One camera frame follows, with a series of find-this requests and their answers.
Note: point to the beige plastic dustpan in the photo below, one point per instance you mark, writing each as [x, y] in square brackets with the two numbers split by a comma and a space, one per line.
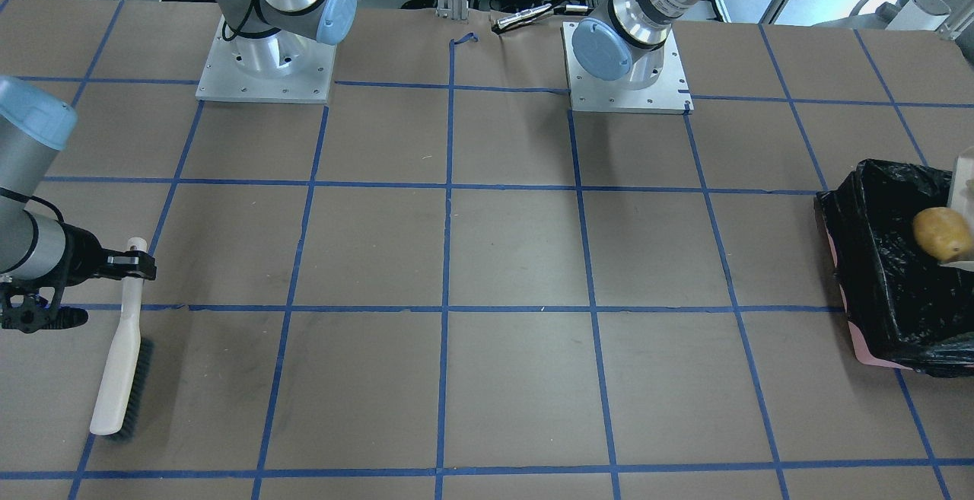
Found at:
[961, 201]

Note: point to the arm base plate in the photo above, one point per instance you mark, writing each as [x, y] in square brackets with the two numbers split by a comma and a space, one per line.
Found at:
[656, 83]
[283, 68]

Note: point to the black lined trash bin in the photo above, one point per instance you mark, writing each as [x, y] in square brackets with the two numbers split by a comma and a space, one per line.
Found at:
[905, 310]

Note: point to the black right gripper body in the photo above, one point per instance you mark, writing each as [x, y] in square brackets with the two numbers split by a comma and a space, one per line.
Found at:
[79, 256]

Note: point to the orange potato-like toy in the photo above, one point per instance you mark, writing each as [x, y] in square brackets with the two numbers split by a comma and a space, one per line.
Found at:
[942, 233]

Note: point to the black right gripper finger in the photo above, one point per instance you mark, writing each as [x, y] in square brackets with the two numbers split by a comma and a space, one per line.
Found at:
[131, 264]

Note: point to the beige hand brush black bristles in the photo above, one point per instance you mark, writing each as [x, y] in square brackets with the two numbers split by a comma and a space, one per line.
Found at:
[129, 357]

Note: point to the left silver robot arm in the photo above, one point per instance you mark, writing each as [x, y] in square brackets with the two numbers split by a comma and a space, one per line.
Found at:
[624, 40]

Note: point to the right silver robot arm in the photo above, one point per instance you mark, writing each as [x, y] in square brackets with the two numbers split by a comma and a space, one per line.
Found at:
[36, 126]

